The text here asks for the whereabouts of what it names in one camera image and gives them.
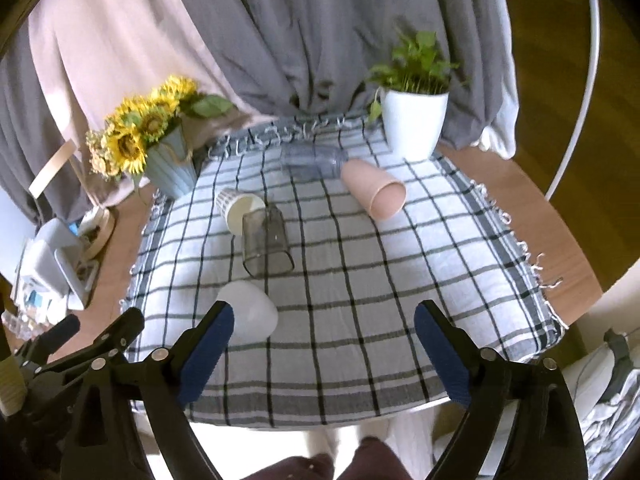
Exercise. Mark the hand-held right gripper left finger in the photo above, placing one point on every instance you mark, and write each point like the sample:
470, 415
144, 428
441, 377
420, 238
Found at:
206, 355

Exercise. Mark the white plant pot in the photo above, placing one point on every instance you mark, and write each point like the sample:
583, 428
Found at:
412, 125

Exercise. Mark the pink cup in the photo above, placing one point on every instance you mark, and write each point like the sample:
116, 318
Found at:
372, 185

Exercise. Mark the person's left leg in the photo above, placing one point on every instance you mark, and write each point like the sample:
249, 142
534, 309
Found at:
290, 467

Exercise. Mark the white crumpled cloth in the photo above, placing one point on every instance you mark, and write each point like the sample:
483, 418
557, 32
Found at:
610, 435

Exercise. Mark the green leafy plant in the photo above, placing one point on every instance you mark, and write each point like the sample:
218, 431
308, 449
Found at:
417, 67

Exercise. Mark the pale pink curtain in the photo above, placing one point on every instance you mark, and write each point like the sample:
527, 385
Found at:
125, 35

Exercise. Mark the checked tablecloth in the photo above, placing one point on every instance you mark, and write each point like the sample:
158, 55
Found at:
350, 285

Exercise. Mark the grey curtain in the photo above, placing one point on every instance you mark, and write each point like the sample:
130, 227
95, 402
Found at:
300, 35

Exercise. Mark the clear plastic cup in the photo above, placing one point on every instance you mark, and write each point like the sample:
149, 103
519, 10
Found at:
310, 162

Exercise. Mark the sunflower bouquet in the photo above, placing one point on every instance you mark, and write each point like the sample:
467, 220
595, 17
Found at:
135, 130

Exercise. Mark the grey transparent square cup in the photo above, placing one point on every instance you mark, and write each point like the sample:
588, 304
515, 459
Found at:
267, 245

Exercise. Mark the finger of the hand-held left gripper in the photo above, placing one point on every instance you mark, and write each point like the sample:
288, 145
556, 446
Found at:
117, 332
52, 341

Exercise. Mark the white storage box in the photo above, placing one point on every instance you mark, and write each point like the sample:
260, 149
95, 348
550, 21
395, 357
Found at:
55, 260

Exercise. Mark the blue ribbed vase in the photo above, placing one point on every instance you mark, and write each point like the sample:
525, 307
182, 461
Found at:
172, 170

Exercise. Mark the person's right leg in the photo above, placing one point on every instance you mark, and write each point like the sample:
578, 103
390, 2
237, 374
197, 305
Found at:
375, 460

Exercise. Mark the white ribbed paper cup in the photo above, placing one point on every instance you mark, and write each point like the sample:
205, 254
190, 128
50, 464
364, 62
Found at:
235, 210

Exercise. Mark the person's leg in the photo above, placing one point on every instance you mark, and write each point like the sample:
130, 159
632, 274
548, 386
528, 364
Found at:
375, 460
290, 467

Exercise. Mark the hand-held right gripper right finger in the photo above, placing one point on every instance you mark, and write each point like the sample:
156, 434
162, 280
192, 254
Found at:
444, 355

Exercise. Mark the white curtain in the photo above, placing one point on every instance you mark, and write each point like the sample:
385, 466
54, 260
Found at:
502, 130

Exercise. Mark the round wooden stand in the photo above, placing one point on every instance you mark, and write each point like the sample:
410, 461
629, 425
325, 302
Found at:
102, 235

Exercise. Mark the white hoop tube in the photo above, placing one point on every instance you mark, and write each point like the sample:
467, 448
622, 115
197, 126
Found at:
591, 60

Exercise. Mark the wooden chair back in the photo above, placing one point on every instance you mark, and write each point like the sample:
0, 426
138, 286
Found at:
52, 167

